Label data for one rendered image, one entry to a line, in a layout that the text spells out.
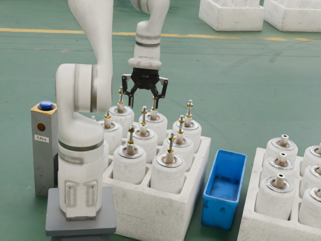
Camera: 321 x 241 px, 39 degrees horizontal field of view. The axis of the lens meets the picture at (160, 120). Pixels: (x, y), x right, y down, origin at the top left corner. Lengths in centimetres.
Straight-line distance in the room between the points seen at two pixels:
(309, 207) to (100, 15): 74
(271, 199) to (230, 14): 245
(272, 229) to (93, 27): 72
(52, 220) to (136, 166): 38
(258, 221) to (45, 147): 68
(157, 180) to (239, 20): 245
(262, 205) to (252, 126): 88
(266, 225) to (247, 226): 5
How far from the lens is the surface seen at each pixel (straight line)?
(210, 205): 141
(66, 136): 87
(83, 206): 96
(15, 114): 208
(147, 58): 126
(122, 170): 130
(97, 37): 88
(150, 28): 124
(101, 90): 83
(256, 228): 127
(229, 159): 165
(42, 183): 153
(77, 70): 84
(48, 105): 139
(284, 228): 126
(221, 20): 352
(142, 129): 139
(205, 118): 211
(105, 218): 99
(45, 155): 146
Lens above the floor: 94
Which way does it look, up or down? 27 degrees down
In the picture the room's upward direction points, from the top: 5 degrees clockwise
